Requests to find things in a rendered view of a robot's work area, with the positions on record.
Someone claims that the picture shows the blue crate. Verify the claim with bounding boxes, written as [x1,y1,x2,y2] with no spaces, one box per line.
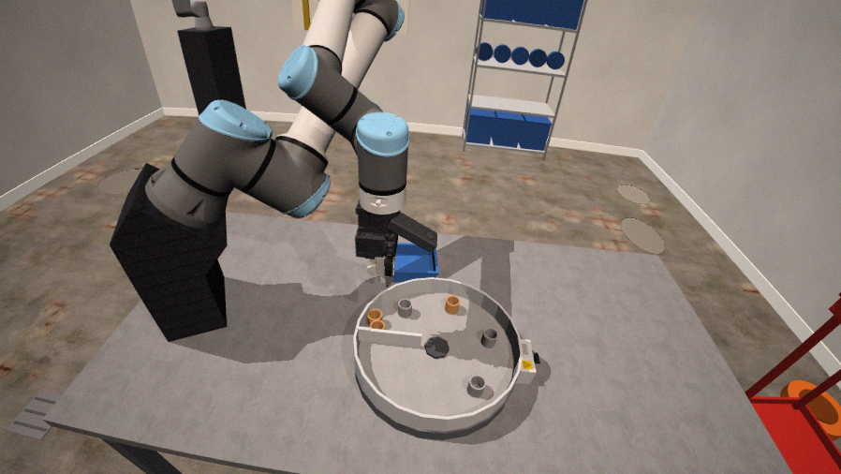
[392,243,439,283]

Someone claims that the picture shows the white round turntable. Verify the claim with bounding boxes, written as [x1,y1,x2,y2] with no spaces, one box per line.
[353,277,539,440]

